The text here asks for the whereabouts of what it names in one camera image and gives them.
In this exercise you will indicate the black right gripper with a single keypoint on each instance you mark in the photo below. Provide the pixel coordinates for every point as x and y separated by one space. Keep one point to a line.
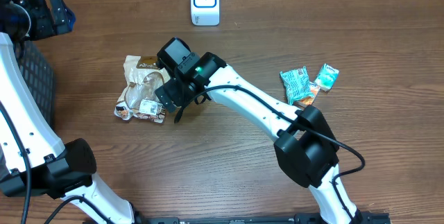
175 87

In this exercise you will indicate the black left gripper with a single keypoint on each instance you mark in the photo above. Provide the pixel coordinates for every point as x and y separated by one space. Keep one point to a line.
55 14

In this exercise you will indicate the beige brown snack pouch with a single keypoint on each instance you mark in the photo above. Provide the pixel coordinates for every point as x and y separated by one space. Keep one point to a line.
138 99

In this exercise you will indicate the teal tissue packet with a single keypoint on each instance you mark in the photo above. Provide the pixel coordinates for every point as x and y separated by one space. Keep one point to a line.
296 83

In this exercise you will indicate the orange white snack packet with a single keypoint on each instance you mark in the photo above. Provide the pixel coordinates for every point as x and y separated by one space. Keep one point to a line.
314 90

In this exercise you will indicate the small teal white packet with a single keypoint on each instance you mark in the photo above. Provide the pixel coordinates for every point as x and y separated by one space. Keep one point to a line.
326 77

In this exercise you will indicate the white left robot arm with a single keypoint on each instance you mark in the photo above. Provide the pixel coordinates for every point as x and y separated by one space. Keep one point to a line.
34 160

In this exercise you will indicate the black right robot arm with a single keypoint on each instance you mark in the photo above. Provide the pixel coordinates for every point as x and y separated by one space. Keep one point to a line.
305 147

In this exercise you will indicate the white barcode scanner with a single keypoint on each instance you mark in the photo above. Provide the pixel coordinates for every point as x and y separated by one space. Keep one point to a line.
205 12

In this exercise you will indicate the dark grey mesh basket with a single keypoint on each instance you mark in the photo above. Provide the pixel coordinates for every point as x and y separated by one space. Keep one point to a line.
39 77

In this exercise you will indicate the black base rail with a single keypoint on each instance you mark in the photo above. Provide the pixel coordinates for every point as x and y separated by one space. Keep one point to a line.
296 219

